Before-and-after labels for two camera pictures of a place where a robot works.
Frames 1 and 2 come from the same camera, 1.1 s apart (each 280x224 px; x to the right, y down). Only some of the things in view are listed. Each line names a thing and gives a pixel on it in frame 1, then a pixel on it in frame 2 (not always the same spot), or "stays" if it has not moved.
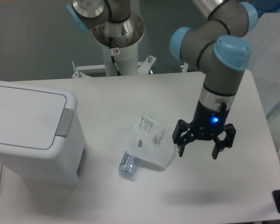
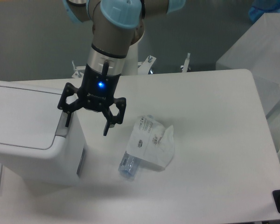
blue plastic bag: (270, 6) stays
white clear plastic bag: (150, 142) stays
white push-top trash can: (37, 134) stays
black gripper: (207, 123) -> (97, 91)
